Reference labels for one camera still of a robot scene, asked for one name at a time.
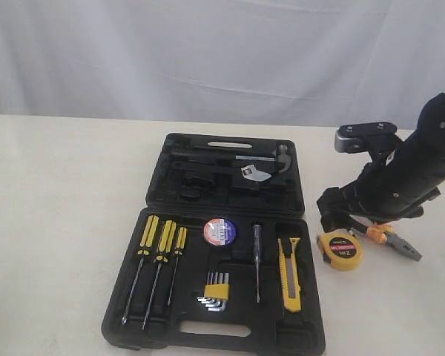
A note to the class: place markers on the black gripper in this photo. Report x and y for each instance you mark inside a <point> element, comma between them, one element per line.
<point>384,194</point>

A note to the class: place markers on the yellow tape measure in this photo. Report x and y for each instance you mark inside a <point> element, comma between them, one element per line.
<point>340,250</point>

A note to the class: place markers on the yellow black utility knife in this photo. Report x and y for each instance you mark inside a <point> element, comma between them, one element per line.
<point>288,274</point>

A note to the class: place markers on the black electrical tape roll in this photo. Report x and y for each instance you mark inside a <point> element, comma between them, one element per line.
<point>219,232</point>

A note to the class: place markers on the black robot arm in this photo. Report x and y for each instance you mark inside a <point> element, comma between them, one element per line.
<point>425,144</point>

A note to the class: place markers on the black plastic tool case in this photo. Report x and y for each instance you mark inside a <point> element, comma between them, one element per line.
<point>264,328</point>

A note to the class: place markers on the black yellow combination pliers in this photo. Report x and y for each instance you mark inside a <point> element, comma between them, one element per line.
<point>384,234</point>

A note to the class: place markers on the silver adjustable wrench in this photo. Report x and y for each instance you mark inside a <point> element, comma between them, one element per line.
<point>244,178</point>

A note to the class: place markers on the hex key set yellow holder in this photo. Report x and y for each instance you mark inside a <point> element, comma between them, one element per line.
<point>216,292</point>

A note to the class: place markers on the white backdrop cloth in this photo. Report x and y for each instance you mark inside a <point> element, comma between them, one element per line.
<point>260,62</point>

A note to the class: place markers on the small yellow black screwdriver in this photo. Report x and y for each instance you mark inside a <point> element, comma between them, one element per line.
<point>178,252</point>

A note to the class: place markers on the middle yellow black screwdriver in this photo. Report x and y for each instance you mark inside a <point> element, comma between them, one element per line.
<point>161,257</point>

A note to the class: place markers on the large yellow black screwdriver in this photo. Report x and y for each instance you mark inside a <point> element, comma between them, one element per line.
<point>143,253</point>

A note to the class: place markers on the claw hammer black handle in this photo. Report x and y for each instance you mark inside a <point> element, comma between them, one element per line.
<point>282,159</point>

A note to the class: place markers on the clear handle tester screwdriver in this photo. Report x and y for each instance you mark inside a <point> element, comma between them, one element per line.
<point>257,257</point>

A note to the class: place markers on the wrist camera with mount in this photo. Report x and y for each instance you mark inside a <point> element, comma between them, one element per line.
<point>376,138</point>

